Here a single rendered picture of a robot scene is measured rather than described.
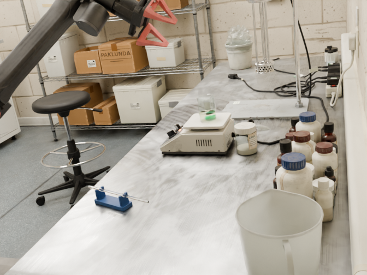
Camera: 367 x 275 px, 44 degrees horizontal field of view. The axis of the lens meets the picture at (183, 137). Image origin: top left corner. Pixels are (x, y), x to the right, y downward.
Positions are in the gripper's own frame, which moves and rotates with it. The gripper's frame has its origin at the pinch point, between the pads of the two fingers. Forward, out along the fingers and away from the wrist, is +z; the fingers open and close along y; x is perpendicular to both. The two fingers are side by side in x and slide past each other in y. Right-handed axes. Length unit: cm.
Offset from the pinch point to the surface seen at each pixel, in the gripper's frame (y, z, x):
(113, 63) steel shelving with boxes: -215, -53, 110
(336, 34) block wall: -153, 83, 188
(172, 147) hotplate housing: -28.6, 15.0, -13.7
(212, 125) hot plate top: -18.6, 21.7, -6.4
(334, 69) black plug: -45, 57, 59
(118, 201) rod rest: -14.9, 9.7, -39.1
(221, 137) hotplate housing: -18.8, 25.5, -8.2
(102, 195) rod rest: -18.1, 5.4, -38.9
